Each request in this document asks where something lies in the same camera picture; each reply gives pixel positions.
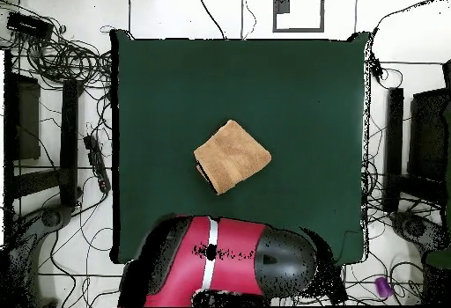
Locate tan terry towel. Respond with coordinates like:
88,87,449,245
192,119,273,196

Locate dark flat panel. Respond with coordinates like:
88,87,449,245
4,71,41,161

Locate dark green table cloth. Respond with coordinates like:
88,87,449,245
109,28,371,266

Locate black power strip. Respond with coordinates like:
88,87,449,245
83,134,112,194

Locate grey stand base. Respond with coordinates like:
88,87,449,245
389,210,450,253
6,203,75,307

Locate purple small object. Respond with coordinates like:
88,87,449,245
373,275,394,299

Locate black electronics box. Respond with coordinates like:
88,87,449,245
5,11,55,40

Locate long black cable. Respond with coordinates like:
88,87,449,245
192,0,228,40

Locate grey square floor frame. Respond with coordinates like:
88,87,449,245
272,0,325,33

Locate tangled black cables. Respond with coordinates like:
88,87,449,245
0,0,113,91
360,57,445,305

